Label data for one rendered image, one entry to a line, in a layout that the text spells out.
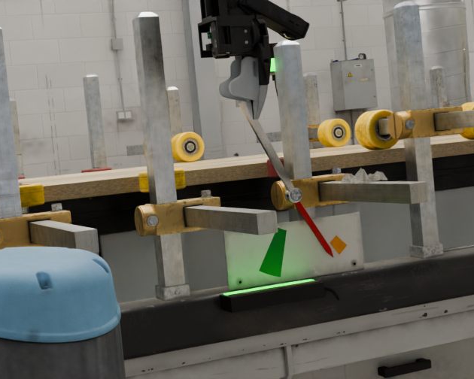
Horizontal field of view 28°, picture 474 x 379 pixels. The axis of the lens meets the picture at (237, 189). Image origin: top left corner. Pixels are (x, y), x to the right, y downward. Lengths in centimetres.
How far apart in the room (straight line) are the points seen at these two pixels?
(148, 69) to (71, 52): 743
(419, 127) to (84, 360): 112
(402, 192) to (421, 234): 35
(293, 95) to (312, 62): 828
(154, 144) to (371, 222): 60
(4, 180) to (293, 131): 49
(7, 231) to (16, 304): 75
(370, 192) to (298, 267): 21
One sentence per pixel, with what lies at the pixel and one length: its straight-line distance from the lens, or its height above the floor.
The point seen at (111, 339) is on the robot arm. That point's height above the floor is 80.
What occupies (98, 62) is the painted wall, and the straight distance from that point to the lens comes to 900.
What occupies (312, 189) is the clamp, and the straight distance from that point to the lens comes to 162.
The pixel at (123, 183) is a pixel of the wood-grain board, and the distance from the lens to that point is 168.
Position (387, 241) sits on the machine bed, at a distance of 197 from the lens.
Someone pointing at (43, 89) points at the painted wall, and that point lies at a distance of 884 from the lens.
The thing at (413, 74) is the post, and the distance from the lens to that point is 175.
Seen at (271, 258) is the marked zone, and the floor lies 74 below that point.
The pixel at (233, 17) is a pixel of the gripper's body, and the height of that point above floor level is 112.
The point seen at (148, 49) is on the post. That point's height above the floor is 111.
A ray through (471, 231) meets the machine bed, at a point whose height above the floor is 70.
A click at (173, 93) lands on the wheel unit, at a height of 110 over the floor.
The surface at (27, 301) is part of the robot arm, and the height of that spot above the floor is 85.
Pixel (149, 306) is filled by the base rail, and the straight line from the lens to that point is 151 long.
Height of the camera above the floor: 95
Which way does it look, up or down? 3 degrees down
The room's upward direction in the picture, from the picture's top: 5 degrees counter-clockwise
